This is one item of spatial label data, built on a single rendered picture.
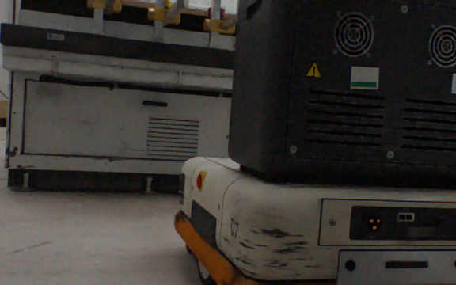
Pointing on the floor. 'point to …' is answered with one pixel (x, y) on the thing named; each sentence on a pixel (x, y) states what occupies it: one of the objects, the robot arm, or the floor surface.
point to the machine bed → (110, 113)
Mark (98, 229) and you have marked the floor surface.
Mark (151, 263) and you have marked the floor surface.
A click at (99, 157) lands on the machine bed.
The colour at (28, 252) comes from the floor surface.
